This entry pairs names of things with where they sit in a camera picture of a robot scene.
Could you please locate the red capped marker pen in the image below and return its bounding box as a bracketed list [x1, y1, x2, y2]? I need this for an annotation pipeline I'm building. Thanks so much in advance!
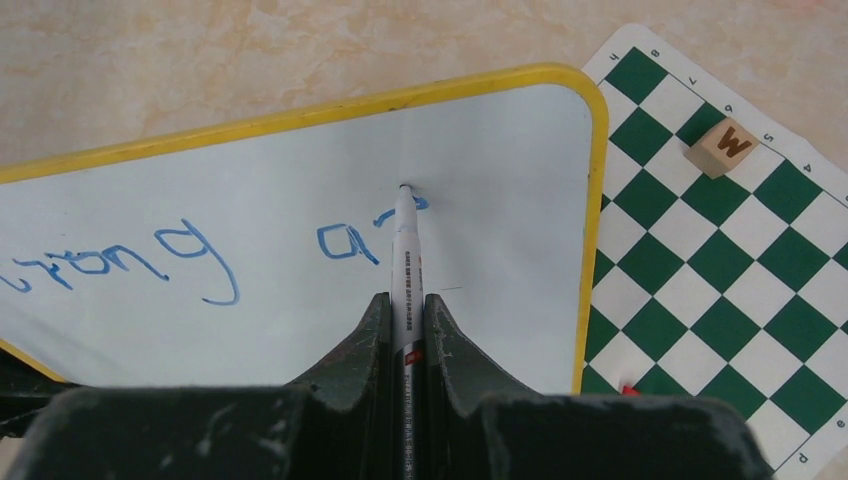
[621, 384, 640, 396]

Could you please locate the yellow framed whiteboard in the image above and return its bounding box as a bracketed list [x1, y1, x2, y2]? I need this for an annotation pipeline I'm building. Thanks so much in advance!
[1, 63, 608, 394]

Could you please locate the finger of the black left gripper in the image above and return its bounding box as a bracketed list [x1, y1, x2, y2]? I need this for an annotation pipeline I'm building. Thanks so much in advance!
[1, 351, 78, 438]

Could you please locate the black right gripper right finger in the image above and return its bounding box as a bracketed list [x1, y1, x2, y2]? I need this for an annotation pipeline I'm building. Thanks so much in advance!
[424, 294, 773, 479]

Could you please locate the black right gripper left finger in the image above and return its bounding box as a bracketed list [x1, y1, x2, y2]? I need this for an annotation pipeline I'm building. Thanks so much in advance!
[7, 293, 393, 479]

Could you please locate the brown white chess piece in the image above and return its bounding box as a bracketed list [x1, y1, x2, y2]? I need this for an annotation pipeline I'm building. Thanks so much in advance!
[684, 118, 760, 179]

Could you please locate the blue capped marker pen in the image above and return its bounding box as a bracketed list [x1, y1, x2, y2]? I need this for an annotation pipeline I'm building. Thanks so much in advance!
[390, 185, 424, 479]

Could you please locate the green white chess mat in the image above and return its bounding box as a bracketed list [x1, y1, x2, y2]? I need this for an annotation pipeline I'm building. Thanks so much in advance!
[581, 24, 847, 479]

